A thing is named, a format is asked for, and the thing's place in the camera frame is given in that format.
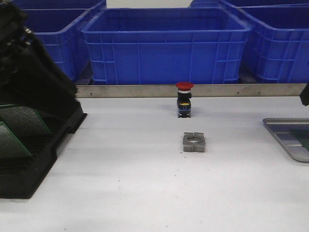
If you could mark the blue plastic crate right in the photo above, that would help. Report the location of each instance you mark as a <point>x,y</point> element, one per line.
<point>277,49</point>

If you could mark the black slotted board rack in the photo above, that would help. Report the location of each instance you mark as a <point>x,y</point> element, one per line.
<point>20,177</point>

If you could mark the metal table edge rail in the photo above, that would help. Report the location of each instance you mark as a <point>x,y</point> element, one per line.
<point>204,90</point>

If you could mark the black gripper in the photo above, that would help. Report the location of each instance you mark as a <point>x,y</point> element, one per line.
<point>28,75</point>

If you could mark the red emergency stop button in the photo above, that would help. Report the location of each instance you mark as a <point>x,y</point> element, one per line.
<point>183,99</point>

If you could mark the grey metal clamp block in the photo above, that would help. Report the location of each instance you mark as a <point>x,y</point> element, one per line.
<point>194,142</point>

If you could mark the green circuit board in rack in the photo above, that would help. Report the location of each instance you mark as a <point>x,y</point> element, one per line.
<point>23,121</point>

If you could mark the blue crate back left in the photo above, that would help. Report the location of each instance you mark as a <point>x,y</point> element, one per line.
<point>60,4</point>

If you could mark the blue plastic crate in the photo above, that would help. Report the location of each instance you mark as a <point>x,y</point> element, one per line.
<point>59,30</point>
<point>277,49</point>
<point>165,46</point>

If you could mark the blue plastic crate left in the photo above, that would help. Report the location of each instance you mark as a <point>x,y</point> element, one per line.
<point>59,30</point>

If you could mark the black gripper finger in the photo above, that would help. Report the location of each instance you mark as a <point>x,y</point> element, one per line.
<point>304,95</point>

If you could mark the green circuit board rack front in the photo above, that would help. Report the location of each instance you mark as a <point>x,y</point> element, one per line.
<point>10,145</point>

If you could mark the silver metal tray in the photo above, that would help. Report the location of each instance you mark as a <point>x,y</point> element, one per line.
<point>280,128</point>

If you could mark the green circuit board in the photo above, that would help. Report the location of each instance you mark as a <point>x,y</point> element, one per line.
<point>23,121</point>
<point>302,136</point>

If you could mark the blue plastic crate centre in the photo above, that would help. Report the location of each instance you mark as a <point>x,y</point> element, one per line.
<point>165,46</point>

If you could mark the blue crate back right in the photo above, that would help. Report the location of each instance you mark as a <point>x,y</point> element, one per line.
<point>245,3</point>

